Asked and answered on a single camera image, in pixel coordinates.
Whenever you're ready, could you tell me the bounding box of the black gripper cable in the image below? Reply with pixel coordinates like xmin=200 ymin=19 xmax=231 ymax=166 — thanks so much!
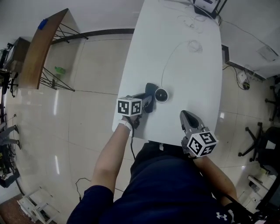
xmin=129 ymin=122 xmax=137 ymax=161

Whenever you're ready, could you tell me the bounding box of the black office chair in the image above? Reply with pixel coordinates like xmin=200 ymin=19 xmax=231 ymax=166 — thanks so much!
xmin=238 ymin=121 xmax=280 ymax=176

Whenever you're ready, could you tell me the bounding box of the white paper notice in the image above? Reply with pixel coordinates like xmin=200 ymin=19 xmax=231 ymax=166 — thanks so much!
xmin=256 ymin=45 xmax=280 ymax=62

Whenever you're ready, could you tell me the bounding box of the person's left forearm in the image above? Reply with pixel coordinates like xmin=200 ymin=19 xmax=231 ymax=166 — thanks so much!
xmin=90 ymin=122 xmax=132 ymax=197

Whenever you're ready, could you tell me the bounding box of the dark blue cloth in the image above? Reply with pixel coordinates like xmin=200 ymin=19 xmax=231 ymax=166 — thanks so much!
xmin=142 ymin=82 xmax=158 ymax=114

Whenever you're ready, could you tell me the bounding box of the black chair base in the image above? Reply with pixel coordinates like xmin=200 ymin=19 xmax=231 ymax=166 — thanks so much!
xmin=265 ymin=76 xmax=280 ymax=123

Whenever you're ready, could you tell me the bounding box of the wooden desk with black legs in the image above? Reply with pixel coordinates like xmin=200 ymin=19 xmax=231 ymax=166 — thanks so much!
xmin=18 ymin=8 xmax=89 ymax=92

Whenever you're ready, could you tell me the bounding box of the person's navy shirt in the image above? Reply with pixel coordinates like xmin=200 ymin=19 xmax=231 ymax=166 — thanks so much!
xmin=67 ymin=141 xmax=252 ymax=224

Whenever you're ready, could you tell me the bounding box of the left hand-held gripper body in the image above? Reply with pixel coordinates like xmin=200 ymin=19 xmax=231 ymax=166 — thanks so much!
xmin=117 ymin=93 xmax=146 ymax=119

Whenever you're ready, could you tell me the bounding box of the white desk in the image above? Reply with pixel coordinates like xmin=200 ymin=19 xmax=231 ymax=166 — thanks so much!
xmin=112 ymin=0 xmax=224 ymax=147

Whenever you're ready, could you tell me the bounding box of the black waist pouch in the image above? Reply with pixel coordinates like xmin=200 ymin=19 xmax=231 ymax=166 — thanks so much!
xmin=224 ymin=202 xmax=265 ymax=224

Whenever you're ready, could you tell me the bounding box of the white wristband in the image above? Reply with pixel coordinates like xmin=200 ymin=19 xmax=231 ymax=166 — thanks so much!
xmin=118 ymin=119 xmax=133 ymax=132

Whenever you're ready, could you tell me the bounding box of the brown cabinet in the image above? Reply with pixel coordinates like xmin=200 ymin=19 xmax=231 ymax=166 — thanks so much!
xmin=4 ymin=36 xmax=32 ymax=71

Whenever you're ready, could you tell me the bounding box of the tangled white cable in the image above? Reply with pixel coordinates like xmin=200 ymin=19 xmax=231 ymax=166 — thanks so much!
xmin=176 ymin=8 xmax=209 ymax=35

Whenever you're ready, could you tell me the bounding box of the person's right forearm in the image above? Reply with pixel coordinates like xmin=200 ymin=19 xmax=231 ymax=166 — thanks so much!
xmin=193 ymin=156 xmax=238 ymax=206

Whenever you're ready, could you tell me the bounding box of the thin white cable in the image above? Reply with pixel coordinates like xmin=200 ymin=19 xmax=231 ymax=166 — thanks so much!
xmin=161 ymin=39 xmax=203 ymax=88

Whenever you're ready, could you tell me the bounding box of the white shelf rack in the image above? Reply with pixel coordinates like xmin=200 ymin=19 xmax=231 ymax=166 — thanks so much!
xmin=17 ymin=186 xmax=61 ymax=224

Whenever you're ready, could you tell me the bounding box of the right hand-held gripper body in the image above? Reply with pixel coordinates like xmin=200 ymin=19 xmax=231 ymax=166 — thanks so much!
xmin=181 ymin=130 xmax=219 ymax=158

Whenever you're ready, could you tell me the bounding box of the white adapter box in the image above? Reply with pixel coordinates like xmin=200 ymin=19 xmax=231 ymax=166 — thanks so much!
xmin=238 ymin=72 xmax=250 ymax=84

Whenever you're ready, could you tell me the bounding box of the router with black antennas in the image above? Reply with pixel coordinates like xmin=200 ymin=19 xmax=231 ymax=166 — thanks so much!
xmin=193 ymin=0 xmax=228 ymax=20

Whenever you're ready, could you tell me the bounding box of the black cable with plug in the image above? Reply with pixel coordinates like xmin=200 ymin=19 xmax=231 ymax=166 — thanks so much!
xmin=75 ymin=177 xmax=91 ymax=201

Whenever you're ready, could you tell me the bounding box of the small blue object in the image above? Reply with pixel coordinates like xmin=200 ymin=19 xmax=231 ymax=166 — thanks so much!
xmin=37 ymin=18 xmax=49 ymax=30

